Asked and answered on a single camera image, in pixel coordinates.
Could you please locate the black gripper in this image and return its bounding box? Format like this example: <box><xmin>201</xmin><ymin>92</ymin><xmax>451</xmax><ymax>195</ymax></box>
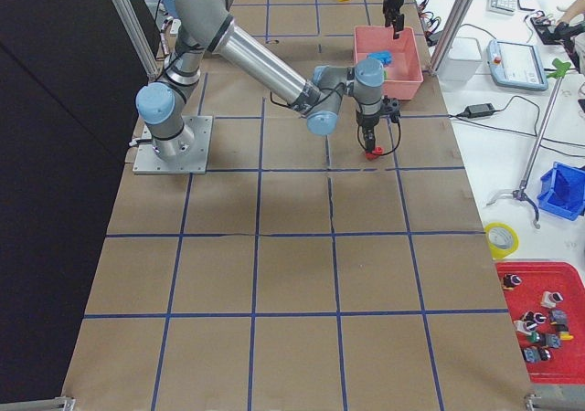
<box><xmin>356</xmin><ymin>95</ymin><xmax>401</xmax><ymax>152</ymax></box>
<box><xmin>383</xmin><ymin>0</ymin><xmax>404</xmax><ymax>39</ymax></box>

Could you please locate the red toy block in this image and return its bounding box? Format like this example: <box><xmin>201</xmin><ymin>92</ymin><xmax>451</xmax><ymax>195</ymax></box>
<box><xmin>365</xmin><ymin>146</ymin><xmax>385</xmax><ymax>161</ymax></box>

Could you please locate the blue toy block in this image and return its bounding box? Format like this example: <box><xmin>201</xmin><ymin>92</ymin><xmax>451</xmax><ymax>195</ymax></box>
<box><xmin>367</xmin><ymin>50</ymin><xmax>393</xmax><ymax>66</ymax></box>

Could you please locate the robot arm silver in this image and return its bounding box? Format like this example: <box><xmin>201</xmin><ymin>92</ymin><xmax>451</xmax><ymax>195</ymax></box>
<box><xmin>135</xmin><ymin>0</ymin><xmax>399</xmax><ymax>173</ymax></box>
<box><xmin>383</xmin><ymin>0</ymin><xmax>404</xmax><ymax>39</ymax></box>

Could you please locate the pink plastic box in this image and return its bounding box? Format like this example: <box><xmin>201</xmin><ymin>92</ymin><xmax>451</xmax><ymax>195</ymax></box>
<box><xmin>354</xmin><ymin>26</ymin><xmax>423</xmax><ymax>100</ymax></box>

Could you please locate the white box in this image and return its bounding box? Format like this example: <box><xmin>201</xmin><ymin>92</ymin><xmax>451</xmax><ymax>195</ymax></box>
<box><xmin>439</xmin><ymin>37</ymin><xmax>482</xmax><ymax>82</ymax></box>

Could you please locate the black power adapter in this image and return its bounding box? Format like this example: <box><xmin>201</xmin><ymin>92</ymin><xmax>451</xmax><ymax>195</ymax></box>
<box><xmin>463</xmin><ymin>103</ymin><xmax>496</xmax><ymax>119</ymax></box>

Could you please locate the teach pendant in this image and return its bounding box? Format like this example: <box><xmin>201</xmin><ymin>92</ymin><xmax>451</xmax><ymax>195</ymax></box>
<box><xmin>486</xmin><ymin>39</ymin><xmax>548</xmax><ymax>91</ymax></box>

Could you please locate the yellow tape roll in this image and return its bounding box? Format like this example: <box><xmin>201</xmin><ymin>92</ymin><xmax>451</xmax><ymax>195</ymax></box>
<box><xmin>485</xmin><ymin>222</ymin><xmax>520</xmax><ymax>260</ymax></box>

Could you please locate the reach grabber tool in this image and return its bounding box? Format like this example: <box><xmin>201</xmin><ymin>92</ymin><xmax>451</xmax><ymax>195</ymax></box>
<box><xmin>486</xmin><ymin>58</ymin><xmax>571</xmax><ymax>229</ymax></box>

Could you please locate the blue plastic bin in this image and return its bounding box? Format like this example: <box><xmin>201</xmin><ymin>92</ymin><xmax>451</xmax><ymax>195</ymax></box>
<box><xmin>537</xmin><ymin>162</ymin><xmax>584</xmax><ymax>221</ymax></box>

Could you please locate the red plastic tray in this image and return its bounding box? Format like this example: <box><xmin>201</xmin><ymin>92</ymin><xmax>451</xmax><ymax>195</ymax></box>
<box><xmin>496</xmin><ymin>261</ymin><xmax>584</xmax><ymax>385</ymax></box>

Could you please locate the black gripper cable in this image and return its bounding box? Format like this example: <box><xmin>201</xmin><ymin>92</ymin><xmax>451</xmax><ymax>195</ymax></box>
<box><xmin>356</xmin><ymin>116</ymin><xmax>403</xmax><ymax>156</ymax></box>

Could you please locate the aluminium frame post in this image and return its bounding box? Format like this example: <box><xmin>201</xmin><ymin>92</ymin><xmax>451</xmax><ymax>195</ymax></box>
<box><xmin>429</xmin><ymin>0</ymin><xmax>473</xmax><ymax>75</ymax></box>

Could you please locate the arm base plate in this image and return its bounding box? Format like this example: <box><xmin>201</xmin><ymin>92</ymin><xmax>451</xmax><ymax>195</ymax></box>
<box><xmin>133</xmin><ymin>116</ymin><xmax>213</xmax><ymax>174</ymax></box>

